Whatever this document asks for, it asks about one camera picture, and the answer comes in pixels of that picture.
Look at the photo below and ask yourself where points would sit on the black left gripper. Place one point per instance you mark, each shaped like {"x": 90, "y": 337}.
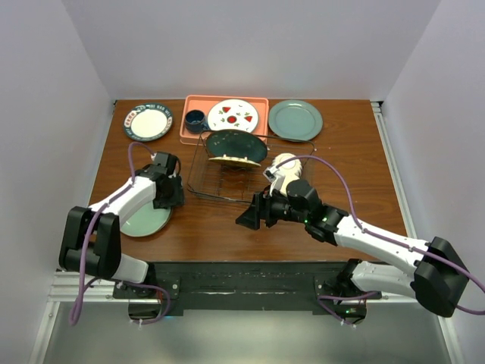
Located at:
{"x": 177, "y": 198}

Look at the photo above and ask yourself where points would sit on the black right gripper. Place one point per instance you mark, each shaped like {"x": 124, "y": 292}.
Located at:
{"x": 259, "y": 206}

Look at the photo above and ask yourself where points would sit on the mint green flower plate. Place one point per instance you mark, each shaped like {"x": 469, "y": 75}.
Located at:
{"x": 146, "y": 221}

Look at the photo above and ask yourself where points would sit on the black wire dish rack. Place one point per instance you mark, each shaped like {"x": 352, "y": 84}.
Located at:
{"x": 221, "y": 182}

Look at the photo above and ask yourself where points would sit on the yellow woven round coaster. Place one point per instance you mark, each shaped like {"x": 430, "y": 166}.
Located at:
{"x": 234, "y": 161}

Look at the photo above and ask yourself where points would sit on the white bowl blue striped outside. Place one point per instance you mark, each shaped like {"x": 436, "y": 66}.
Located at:
{"x": 290, "y": 167}

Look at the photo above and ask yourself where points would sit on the dark teal speckled plate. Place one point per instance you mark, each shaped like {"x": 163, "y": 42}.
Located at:
{"x": 236, "y": 143}

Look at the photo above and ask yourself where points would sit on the cream white mug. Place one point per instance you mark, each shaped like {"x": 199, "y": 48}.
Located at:
{"x": 286, "y": 180}

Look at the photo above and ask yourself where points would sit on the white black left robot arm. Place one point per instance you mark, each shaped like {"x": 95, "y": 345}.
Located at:
{"x": 91, "y": 241}

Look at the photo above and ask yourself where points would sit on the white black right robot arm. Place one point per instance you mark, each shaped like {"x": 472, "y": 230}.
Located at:
{"x": 429, "y": 271}

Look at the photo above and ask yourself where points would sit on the white plate dark patterned rim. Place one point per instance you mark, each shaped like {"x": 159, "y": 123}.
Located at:
{"x": 148, "y": 122}

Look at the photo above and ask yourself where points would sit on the dark blue mug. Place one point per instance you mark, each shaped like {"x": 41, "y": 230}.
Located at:
{"x": 195, "y": 122}

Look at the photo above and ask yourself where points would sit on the salmon pink plastic tray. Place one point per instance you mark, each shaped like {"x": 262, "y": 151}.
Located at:
{"x": 205, "y": 103}

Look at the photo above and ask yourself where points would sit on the white watermelon pattern plate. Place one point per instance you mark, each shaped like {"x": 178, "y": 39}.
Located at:
{"x": 233, "y": 114}

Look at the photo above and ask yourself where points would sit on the grey green round plate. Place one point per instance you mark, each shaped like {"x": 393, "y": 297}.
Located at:
{"x": 295, "y": 120}

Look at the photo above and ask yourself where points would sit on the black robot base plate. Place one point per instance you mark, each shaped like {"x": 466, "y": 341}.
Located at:
{"x": 317, "y": 287}

